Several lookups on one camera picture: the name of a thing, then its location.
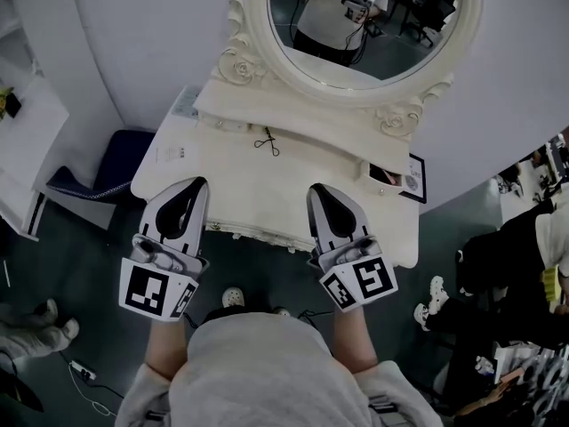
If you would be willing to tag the office desks and chairs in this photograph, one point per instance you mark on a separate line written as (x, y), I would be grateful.
(555, 158)

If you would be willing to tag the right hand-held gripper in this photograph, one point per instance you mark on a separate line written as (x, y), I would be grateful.
(373, 280)

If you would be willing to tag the person's right forearm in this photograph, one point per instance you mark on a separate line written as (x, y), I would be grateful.
(353, 340)

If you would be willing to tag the black framed leaf picture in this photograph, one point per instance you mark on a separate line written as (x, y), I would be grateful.
(415, 180)

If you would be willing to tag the person's right white shoe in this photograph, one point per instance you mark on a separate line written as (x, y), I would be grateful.
(281, 311)

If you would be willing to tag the white display shelf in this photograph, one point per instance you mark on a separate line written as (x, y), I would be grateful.
(542, 372)

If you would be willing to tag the person's left forearm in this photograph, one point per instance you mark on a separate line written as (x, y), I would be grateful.
(164, 345)

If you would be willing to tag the plant in black pot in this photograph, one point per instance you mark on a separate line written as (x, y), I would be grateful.
(13, 105)

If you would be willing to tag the person's white shoe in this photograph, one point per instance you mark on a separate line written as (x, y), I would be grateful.
(233, 296)
(281, 311)

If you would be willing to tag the white cabinet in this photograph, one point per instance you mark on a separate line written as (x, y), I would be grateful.
(26, 140)

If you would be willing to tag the dark blue stool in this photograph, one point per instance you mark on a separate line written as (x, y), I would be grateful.
(124, 158)

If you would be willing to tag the white dressing table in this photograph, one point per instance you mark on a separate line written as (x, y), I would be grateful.
(249, 180)

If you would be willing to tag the small cream white drawer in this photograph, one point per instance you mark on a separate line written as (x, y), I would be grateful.
(371, 180)

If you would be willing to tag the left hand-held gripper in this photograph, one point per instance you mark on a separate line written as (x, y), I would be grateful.
(142, 289)

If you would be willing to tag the yellow green container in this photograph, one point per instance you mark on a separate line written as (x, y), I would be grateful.
(551, 283)

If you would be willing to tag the white power strip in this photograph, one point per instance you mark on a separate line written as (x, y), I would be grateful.
(83, 370)

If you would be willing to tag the person's grey sweatshirt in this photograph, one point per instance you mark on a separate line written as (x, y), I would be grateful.
(258, 372)

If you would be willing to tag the oval mirror with ornate frame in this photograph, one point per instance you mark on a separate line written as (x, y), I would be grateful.
(258, 38)

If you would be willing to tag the person's left white shoe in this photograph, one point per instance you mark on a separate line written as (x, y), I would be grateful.
(233, 296)

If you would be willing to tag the person's black trousers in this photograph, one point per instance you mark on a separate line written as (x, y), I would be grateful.
(226, 313)

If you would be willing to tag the white printed label sheet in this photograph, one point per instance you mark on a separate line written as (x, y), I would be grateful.
(171, 154)

